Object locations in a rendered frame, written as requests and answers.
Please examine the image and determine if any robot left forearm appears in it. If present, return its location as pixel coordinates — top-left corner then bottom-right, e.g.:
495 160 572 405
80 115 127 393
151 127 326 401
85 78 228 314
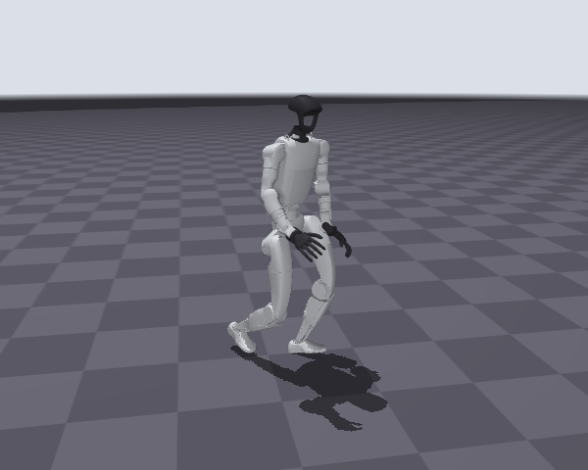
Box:
318 180 333 234

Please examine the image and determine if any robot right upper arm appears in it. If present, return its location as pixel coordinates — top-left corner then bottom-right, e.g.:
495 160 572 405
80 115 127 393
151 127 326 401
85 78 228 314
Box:
261 142 285 201

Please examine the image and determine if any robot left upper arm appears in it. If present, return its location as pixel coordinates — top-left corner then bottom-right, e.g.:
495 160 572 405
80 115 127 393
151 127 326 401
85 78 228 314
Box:
314 139 330 195

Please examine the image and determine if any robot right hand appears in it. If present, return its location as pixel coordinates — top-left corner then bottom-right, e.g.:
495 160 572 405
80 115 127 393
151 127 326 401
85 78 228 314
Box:
285 227 325 262

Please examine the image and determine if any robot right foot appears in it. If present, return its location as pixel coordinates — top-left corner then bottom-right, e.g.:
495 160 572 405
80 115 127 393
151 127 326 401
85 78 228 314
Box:
227 321 256 353

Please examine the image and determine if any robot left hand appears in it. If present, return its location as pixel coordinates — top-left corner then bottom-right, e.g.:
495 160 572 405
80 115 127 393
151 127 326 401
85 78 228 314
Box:
321 222 352 258

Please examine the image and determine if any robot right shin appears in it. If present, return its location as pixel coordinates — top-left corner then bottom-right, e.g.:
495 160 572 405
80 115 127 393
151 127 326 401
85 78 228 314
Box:
234 305 280 333

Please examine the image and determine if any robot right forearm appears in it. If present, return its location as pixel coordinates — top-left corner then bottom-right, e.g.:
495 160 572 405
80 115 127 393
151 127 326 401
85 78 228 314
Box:
263 189 296 238

